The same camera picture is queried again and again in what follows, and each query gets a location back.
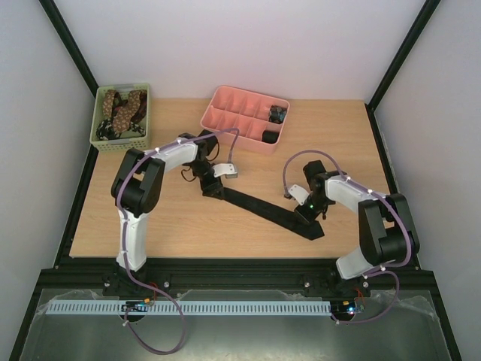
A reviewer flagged rolled black tie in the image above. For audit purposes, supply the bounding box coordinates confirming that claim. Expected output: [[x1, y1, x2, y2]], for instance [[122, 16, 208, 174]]
[[262, 130, 280, 144]]

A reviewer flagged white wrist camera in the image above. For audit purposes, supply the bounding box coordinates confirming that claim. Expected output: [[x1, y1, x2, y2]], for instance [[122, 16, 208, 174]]
[[284, 184, 310, 205], [213, 163, 238, 178]]

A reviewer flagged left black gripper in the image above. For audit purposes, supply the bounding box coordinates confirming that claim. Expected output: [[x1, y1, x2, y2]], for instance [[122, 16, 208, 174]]
[[189, 159, 225, 201]]

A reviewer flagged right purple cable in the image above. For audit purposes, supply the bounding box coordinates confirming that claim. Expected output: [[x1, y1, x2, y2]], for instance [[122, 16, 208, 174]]
[[282, 149, 414, 326]]

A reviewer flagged pink divided organizer tray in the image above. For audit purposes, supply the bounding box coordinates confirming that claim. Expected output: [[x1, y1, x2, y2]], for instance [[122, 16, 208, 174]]
[[200, 85, 290, 155]]

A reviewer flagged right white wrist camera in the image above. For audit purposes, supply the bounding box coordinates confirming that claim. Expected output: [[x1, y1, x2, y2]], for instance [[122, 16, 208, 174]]
[[284, 184, 310, 205]]

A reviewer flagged green plastic basket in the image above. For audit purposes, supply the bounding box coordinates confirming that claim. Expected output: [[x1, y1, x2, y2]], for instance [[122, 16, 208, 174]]
[[89, 83, 152, 152]]

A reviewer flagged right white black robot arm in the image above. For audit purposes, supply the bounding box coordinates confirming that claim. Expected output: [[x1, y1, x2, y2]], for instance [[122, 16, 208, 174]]
[[286, 161, 420, 295]]

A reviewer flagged black necktie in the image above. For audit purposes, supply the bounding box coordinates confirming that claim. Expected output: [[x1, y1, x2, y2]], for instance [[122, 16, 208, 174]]
[[211, 187, 325, 241]]

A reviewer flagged grey slotted cable duct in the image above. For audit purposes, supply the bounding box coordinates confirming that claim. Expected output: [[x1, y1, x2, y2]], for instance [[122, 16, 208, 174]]
[[45, 300, 331, 317]]

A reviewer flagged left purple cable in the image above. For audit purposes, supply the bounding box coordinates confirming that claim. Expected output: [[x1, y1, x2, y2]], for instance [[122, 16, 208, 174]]
[[114, 128, 241, 354]]

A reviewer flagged black frame post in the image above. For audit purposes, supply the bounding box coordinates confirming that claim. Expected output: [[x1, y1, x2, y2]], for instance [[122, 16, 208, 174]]
[[39, 0, 98, 97], [366, 0, 441, 110]]

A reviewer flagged purple cable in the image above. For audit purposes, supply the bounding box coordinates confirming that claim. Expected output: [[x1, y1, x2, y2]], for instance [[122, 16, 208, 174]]
[[114, 128, 241, 354], [282, 149, 414, 326]]

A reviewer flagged left black frame post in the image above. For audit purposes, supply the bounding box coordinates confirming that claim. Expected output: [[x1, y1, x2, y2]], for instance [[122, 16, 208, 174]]
[[39, 0, 98, 97]]

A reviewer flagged dark floral necktie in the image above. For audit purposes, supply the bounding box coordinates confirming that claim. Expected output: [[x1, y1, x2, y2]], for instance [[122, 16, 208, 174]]
[[95, 118, 146, 141]]

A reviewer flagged brown patterned necktie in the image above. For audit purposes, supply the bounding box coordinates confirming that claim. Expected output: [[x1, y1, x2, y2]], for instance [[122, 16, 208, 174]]
[[102, 89, 147, 131]]

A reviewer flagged rolled dark patterned tie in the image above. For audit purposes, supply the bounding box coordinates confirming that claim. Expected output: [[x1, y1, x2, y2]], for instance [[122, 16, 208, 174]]
[[268, 105, 288, 124]]

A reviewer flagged right black frame post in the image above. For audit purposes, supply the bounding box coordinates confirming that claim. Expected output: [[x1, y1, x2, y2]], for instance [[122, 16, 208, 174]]
[[366, 0, 441, 110]]

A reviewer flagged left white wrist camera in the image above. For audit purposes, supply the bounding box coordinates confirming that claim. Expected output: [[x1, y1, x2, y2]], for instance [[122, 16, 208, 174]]
[[213, 163, 238, 178]]

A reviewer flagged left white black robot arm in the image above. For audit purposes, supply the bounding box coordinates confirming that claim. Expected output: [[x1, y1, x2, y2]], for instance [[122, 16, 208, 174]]
[[111, 130, 224, 284]]

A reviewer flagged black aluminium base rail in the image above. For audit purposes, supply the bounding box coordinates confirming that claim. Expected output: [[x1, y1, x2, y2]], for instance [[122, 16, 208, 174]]
[[35, 258, 438, 299]]

